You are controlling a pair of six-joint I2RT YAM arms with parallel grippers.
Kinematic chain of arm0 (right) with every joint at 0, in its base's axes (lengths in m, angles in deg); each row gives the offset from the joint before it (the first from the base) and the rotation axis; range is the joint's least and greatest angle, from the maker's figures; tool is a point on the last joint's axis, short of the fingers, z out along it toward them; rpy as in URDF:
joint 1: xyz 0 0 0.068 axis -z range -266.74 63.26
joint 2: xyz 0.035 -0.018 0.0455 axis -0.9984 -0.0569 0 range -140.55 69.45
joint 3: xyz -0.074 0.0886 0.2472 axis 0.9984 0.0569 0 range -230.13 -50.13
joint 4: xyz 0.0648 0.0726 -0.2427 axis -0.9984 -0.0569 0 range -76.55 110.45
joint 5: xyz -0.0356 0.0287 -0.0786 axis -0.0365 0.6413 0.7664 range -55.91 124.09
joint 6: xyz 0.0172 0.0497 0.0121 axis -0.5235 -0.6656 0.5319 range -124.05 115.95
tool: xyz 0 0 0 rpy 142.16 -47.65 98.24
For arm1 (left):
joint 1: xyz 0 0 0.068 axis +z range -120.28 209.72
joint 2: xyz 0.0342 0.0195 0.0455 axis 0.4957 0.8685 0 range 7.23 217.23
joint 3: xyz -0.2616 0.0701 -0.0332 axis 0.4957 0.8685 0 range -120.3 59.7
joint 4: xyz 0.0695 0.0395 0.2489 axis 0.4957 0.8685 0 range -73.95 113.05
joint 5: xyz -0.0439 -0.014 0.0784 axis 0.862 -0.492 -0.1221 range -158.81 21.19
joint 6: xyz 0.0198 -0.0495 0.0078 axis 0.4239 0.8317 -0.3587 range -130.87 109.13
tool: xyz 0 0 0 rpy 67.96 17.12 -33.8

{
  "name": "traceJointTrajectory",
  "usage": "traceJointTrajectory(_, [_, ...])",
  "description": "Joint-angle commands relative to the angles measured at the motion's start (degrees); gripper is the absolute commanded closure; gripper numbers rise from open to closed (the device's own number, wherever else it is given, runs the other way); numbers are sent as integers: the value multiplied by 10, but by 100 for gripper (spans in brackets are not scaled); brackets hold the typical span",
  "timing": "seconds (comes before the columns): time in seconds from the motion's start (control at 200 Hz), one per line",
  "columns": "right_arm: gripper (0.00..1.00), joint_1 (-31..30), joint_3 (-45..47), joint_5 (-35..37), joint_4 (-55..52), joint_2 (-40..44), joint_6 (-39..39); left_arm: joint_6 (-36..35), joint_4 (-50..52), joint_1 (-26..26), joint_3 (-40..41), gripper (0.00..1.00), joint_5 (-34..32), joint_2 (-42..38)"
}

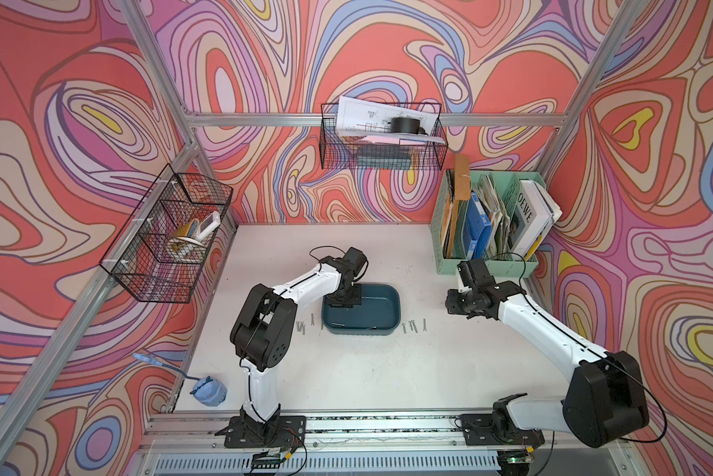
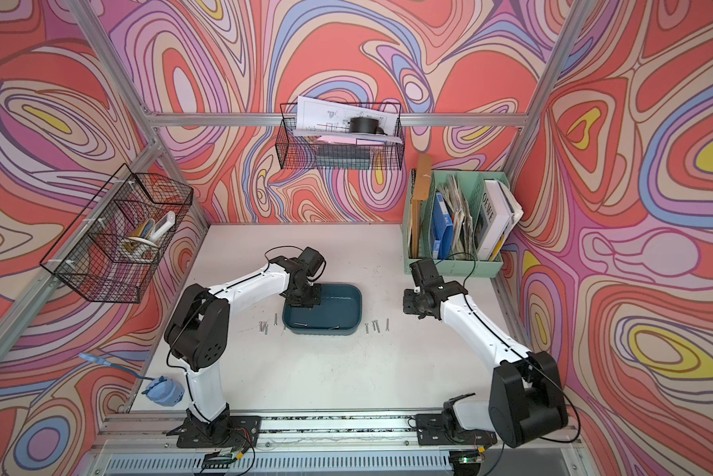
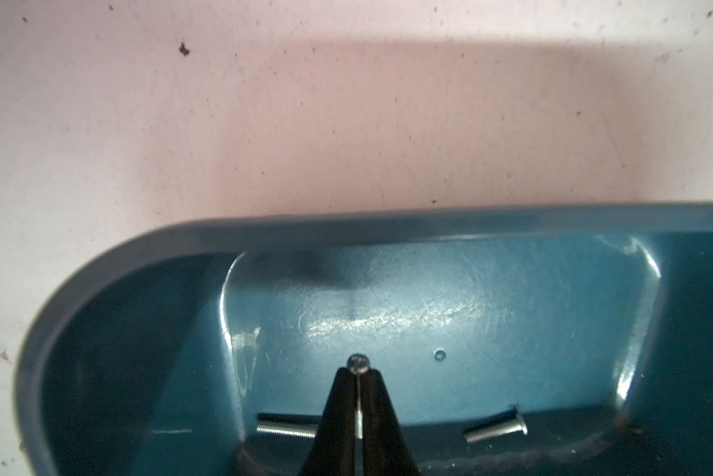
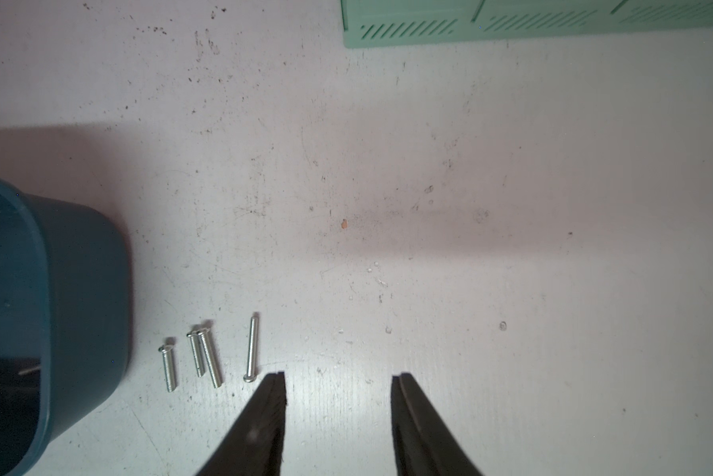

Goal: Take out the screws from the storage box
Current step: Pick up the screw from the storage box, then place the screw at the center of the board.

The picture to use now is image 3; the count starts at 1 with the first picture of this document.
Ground teal plastic storage box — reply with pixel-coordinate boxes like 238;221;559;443
15;204;713;475

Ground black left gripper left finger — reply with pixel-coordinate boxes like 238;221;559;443
299;368;357;476

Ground silver screw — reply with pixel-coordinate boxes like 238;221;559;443
346;353;371;376
256;420;318;438
463;410;529;444

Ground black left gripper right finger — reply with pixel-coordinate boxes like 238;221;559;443
359;369;420;476

